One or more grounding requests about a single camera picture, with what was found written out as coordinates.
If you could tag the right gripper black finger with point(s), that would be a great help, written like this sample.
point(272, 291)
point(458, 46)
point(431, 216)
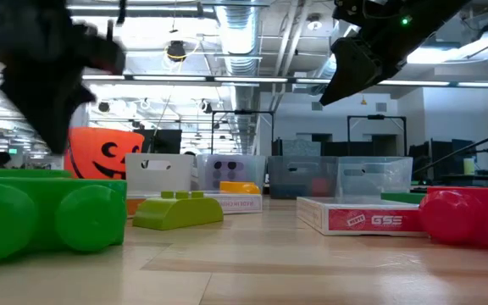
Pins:
point(350, 68)

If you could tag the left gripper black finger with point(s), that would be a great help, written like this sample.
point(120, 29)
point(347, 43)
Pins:
point(55, 118)
point(106, 53)

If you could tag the long green toy block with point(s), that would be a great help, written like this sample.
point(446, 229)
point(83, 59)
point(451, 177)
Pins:
point(19, 173)

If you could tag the big green toy block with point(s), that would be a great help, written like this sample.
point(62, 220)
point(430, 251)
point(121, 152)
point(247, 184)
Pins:
point(49, 212)

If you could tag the red lego brick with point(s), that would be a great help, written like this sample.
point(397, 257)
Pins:
point(320, 187)

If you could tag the blue lego brick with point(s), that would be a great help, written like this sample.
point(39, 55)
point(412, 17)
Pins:
point(288, 191)

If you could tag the dark green lego brick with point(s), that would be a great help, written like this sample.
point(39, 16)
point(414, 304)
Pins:
point(400, 197)

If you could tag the lime green rounded brick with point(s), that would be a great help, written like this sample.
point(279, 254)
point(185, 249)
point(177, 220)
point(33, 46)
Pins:
point(176, 214)

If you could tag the purple foam die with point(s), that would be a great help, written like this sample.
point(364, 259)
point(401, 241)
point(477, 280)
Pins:
point(227, 173)

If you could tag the yellow rounded toy block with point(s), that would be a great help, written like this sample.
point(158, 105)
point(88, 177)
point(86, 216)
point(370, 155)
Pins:
point(240, 187)

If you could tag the white purple card box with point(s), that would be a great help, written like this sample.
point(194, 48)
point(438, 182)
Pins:
point(240, 204)

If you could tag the big red toy block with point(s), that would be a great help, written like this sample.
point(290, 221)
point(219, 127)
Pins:
point(451, 216)

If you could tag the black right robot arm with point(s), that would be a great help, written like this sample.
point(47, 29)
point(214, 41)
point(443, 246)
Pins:
point(443, 12)

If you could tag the green exit sign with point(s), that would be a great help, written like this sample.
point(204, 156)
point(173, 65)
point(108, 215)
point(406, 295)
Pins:
point(13, 151)

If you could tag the orange pumpkin face bucket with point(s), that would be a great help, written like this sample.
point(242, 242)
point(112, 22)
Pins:
point(100, 152)

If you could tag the long ceiling light strip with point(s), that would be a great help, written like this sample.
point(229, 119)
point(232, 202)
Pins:
point(168, 78)

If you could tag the black ceiling lamp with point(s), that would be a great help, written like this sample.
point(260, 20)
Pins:
point(176, 50)

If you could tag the black monitor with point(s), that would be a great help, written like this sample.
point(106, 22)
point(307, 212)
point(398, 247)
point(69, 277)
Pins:
point(165, 142)

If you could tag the clear plastic bin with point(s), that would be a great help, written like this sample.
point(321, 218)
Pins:
point(379, 173)
point(254, 169)

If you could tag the smoky grey plastic bin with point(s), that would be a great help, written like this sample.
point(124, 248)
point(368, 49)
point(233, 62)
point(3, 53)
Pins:
point(295, 169)

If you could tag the dark desk monitors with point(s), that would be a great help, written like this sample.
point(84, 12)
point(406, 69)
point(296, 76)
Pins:
point(439, 156)

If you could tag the white plastic bin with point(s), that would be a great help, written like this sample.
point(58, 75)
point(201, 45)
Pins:
point(168, 182)

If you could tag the pale yellow bottle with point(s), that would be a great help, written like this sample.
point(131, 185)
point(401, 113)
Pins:
point(469, 166)

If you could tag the pink playing card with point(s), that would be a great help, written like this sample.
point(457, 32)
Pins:
point(375, 220)

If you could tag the black rig frame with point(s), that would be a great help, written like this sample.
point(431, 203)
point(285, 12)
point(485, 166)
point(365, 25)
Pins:
point(244, 112)
point(375, 117)

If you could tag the silver ventilation duct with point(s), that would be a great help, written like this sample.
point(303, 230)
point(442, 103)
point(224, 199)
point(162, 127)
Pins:
point(240, 25)

